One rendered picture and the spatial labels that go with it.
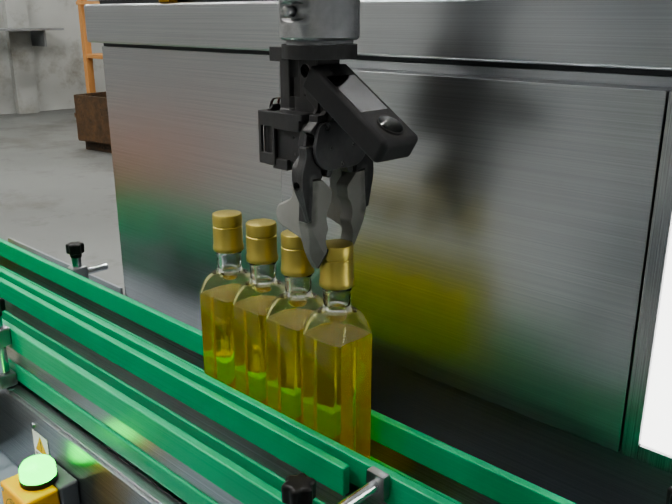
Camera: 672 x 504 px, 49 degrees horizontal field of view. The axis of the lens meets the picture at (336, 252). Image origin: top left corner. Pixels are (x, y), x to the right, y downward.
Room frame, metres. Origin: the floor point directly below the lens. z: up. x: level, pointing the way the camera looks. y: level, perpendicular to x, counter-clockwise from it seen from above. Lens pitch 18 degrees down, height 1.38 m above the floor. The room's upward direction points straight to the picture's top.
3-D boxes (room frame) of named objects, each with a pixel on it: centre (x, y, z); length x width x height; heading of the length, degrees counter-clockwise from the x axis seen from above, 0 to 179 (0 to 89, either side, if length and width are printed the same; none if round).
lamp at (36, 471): (0.79, 0.37, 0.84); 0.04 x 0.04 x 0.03
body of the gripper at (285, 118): (0.72, 0.02, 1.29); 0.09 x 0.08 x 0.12; 46
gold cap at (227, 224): (0.82, 0.13, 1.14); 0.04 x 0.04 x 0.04
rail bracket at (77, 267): (1.21, 0.43, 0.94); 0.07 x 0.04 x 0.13; 137
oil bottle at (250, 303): (0.78, 0.08, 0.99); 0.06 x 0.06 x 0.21; 47
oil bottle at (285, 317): (0.74, 0.04, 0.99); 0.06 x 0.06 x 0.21; 46
